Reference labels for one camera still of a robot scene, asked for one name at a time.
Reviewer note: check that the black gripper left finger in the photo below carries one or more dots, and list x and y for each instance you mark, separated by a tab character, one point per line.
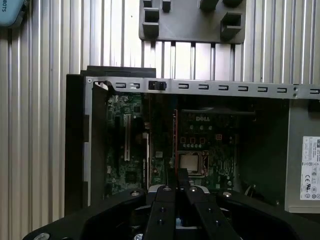
162	212

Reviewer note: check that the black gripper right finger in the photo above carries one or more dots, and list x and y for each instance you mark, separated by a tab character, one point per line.
200	212

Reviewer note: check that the silver CPU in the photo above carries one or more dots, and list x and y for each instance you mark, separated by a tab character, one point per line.
190	162

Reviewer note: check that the green motherboard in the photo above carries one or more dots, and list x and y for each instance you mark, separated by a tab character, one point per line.
117	150

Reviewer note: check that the grey power supply unit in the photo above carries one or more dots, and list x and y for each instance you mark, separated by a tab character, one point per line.
295	150

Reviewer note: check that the black open PC case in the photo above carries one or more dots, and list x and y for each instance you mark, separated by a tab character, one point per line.
75	125

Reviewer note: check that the grey plastic parts rack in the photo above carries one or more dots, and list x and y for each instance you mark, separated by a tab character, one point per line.
190	27

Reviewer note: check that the pale blue teach pendant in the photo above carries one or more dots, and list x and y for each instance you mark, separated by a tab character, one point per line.
10	12

